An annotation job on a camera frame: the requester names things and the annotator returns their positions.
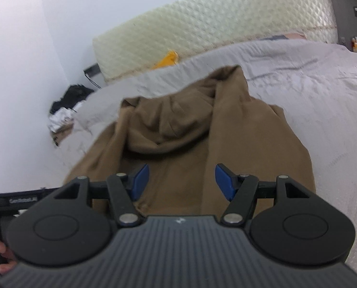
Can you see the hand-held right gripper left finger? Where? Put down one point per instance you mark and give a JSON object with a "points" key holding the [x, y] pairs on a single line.
{"points": [[141, 182]]}

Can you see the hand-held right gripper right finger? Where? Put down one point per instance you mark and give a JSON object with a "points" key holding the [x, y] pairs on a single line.
{"points": [[223, 183]]}

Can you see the brown hoodie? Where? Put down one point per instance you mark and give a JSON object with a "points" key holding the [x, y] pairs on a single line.
{"points": [[181, 132]]}

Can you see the pile of dark clothes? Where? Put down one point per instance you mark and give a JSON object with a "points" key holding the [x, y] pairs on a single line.
{"points": [[73, 94]]}

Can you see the white crumpled cloth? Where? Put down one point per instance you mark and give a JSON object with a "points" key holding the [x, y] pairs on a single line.
{"points": [[60, 117]]}

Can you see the yellow cloth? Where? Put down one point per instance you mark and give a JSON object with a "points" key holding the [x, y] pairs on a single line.
{"points": [[168, 60]]}

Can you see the grey bed sheet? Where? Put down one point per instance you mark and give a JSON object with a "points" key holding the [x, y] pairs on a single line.
{"points": [[316, 96]]}

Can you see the cream quilted headboard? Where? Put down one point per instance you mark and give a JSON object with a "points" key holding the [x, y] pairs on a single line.
{"points": [[226, 21]]}

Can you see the patterned pillow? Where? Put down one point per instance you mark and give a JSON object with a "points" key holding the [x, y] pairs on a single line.
{"points": [[292, 36]]}

